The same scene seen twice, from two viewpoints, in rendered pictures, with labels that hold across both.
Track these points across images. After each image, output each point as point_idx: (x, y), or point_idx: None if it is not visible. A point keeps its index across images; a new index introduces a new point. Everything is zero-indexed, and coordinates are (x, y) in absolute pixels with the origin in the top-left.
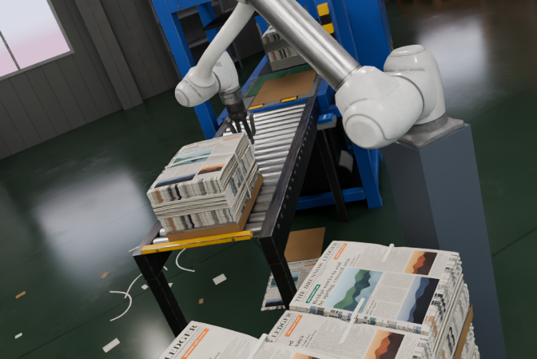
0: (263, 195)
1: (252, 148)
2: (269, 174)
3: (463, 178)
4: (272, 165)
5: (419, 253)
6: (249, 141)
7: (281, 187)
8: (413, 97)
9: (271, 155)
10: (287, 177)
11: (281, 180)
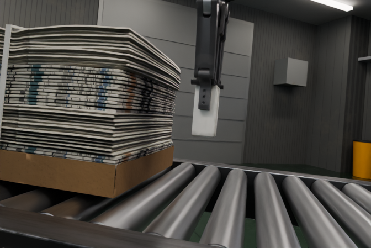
0: (24, 195)
1: (197, 121)
2: (156, 218)
3: None
4: (221, 224)
5: None
6: (195, 95)
7: (4, 217)
8: None
9: (322, 237)
10: (65, 234)
11: (62, 223)
